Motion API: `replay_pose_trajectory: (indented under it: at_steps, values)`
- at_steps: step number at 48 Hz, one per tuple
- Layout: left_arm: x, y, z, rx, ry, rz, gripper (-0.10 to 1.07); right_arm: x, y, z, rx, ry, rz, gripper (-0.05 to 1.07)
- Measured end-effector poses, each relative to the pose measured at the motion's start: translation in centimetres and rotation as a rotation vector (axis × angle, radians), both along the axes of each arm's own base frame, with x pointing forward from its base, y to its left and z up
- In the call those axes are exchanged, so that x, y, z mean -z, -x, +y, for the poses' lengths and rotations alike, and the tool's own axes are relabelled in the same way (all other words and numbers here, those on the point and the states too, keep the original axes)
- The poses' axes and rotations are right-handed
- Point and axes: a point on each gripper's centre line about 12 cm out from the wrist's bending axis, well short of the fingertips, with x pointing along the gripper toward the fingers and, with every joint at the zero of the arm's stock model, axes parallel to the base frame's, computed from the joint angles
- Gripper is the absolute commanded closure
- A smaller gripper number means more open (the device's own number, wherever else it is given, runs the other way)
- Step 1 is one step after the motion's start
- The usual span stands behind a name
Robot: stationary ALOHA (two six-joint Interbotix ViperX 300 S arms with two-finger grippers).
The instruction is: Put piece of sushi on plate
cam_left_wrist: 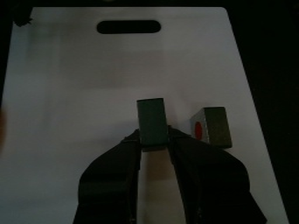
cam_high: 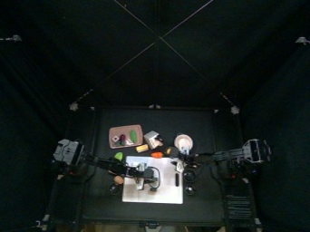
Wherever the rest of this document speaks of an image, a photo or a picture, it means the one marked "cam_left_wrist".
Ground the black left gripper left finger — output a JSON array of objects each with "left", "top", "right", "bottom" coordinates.
[{"left": 73, "top": 129, "right": 143, "bottom": 224}]

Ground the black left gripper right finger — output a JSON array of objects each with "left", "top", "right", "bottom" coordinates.
[{"left": 167, "top": 125, "right": 269, "bottom": 224}]

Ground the green toy sushi roll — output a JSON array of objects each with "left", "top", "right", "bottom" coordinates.
[{"left": 135, "top": 97, "right": 170, "bottom": 153}]

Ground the green sushi roll red centre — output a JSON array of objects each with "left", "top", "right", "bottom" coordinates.
[{"left": 190, "top": 106, "right": 234, "bottom": 150}]

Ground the white cutting board with handle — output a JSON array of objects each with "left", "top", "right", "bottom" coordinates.
[{"left": 0, "top": 6, "right": 292, "bottom": 224}]

